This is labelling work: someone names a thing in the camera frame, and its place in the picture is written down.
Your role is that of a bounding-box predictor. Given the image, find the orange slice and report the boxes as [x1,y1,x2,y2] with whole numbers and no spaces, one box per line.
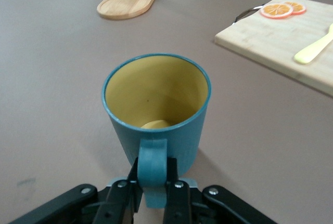
[260,3,294,19]
[283,1,307,16]

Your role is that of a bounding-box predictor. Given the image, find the teal cup yellow inside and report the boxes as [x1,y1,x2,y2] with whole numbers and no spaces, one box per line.
[101,53,212,209]

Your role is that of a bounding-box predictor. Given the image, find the metal cutting board handle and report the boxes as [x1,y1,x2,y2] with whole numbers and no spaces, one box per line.
[233,4,266,24]

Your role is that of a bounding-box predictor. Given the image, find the bamboo cutting board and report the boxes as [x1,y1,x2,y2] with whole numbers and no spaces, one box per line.
[214,0,333,96]

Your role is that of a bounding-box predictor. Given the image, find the yellow plastic fork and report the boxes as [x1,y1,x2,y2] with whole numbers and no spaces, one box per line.
[293,22,333,65]

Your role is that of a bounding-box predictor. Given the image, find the brown table mat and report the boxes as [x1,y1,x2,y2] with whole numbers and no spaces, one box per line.
[0,0,333,224]

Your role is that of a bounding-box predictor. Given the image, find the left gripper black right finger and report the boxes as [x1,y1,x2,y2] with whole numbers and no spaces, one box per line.
[163,157,278,224]

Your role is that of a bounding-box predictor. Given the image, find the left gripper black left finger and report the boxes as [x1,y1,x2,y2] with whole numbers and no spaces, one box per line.
[9,157,143,224]

